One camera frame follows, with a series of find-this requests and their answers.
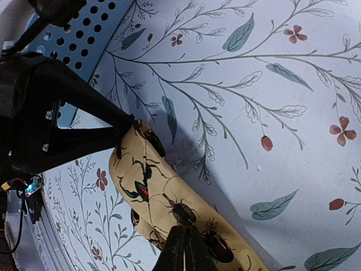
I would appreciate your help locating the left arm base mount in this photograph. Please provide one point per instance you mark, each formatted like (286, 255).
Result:
(28, 192)

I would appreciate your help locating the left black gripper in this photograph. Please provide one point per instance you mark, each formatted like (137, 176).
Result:
(32, 87)

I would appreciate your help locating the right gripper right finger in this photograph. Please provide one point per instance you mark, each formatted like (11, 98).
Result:
(196, 255)

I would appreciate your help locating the floral table mat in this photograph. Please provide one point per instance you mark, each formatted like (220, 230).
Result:
(257, 104)

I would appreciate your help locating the yellow beetle-print tie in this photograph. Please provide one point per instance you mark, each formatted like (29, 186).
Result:
(160, 199)

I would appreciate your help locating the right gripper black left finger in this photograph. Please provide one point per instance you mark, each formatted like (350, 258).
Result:
(172, 256)

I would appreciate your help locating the blue plastic basket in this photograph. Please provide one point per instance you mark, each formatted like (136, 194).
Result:
(81, 43)

